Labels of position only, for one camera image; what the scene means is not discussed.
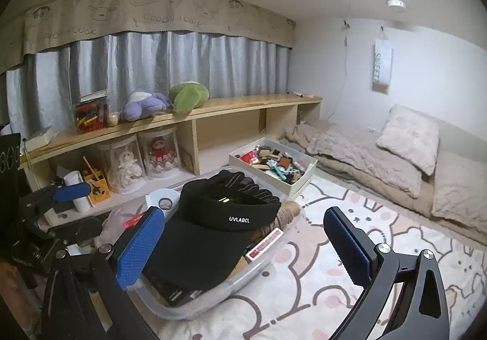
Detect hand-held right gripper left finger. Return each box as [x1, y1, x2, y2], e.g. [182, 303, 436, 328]
[40, 206, 166, 340]

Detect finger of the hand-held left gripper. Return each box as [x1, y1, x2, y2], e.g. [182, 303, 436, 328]
[17, 182, 97, 216]
[32, 216, 103, 249]

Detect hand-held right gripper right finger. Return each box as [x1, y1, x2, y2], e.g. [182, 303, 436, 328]
[323, 206, 451, 340]

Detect clear zip bag cotton swabs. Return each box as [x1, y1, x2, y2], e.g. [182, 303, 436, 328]
[101, 209, 134, 247]

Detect black box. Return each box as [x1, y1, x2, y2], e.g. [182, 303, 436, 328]
[145, 272, 214, 306]

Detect black visor hat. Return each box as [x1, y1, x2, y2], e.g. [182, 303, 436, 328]
[142, 184, 282, 289]

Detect clear plastic container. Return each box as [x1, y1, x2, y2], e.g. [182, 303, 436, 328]
[103, 167, 307, 321]

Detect black glove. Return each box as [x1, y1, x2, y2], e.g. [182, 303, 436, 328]
[205, 169, 282, 206]

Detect yellow box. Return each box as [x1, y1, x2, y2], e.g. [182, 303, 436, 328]
[82, 155, 111, 206]

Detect white toilet paper roll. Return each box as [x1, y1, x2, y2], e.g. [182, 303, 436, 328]
[145, 188, 182, 219]

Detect jar with white doll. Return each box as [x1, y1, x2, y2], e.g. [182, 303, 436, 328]
[98, 135, 146, 194]

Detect clear jar of crayons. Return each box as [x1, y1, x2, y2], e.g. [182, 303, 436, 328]
[73, 99, 110, 134]

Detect beige futon mattress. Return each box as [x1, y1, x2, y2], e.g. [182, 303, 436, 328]
[285, 104, 487, 245]

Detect red and white box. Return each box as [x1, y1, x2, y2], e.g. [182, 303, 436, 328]
[245, 228, 284, 262]

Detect white box of small things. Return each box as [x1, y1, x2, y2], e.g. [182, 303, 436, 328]
[228, 137, 318, 200]

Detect jar with red doll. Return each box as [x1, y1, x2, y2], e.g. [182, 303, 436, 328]
[138, 126, 182, 180]

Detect fluffy beige blanket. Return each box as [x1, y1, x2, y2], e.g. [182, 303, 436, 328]
[306, 123, 425, 199]

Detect small book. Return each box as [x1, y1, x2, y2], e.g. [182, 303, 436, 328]
[79, 90, 108, 102]

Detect purple plush toy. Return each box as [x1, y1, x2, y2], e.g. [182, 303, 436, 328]
[121, 90, 170, 122]

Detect beige long pillow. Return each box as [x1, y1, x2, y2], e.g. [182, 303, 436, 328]
[431, 162, 487, 236]

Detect fluffy beige square pillow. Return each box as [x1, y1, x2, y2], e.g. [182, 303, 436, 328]
[376, 104, 441, 176]

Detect grey curtain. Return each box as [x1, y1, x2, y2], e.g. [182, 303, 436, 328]
[0, 30, 292, 143]

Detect green plush toy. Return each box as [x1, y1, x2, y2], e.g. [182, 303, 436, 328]
[168, 82, 210, 114]

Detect wooden shelf unit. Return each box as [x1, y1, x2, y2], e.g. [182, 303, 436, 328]
[19, 94, 323, 211]

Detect white hanging paper bag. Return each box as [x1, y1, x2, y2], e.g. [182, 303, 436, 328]
[371, 26, 393, 94]

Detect beige printed valance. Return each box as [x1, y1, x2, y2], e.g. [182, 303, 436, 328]
[0, 0, 296, 71]

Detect white wall cable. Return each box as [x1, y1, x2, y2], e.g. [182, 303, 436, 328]
[331, 19, 351, 120]

